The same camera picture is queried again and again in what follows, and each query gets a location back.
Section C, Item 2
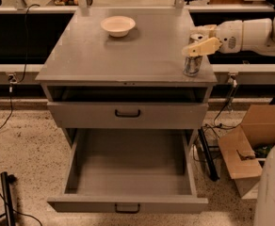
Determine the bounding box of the black cable left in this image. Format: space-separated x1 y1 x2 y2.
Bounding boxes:
0 4 41 141

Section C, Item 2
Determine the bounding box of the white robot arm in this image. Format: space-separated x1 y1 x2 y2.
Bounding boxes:
182 17 275 226

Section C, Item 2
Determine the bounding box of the black bar on floor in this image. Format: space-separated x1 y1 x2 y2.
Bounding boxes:
198 128 219 182

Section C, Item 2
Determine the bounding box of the open grey middle drawer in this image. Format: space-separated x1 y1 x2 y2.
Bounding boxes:
48 129 208 214

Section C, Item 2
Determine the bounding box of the brown cardboard box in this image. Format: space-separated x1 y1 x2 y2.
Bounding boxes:
218 105 275 200

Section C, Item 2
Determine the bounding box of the closed grey upper drawer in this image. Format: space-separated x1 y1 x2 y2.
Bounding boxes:
47 102 208 129

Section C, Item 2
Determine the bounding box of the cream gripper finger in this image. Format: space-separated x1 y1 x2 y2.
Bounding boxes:
190 24 217 39
182 37 222 57

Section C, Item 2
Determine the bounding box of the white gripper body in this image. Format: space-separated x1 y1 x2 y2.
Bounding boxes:
216 20 243 54

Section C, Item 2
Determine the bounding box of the grey wooden drawer cabinet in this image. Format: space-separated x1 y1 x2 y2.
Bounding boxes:
37 8 217 141

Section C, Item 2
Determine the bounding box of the silver redbull can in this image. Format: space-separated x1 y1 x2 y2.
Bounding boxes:
183 32 207 78

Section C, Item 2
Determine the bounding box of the black stand bottom left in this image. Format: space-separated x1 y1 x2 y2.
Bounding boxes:
0 171 16 226

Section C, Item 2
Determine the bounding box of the white paper bowl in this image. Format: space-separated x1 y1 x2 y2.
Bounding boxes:
101 16 136 38

